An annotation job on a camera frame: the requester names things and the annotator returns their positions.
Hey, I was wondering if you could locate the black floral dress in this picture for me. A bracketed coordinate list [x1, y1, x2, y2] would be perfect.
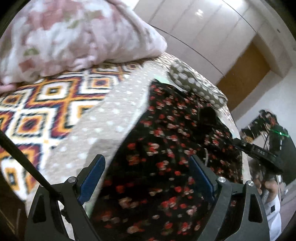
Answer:
[90, 80, 242, 240]

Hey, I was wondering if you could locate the green white patterned pillow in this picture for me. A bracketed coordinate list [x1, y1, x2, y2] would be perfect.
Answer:
[168, 60, 228, 109]

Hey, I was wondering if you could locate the brown wooden door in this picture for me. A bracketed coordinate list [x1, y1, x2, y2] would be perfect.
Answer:
[217, 43, 270, 111]

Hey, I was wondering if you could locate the patchwork quilted bedspread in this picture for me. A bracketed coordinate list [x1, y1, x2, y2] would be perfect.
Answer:
[25, 52, 253, 240]

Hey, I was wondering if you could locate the geometric orange patterned blanket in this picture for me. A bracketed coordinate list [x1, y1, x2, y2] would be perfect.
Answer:
[0, 61, 144, 202]

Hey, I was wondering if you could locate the white wardrobe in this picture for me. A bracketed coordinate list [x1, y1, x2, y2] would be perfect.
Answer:
[134, 1, 293, 84]

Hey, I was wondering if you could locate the pink floral comforter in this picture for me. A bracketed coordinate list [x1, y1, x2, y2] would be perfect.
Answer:
[1, 1, 167, 92]

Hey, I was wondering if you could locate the black cable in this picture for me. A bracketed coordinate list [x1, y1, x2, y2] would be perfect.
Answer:
[0, 129, 72, 223]

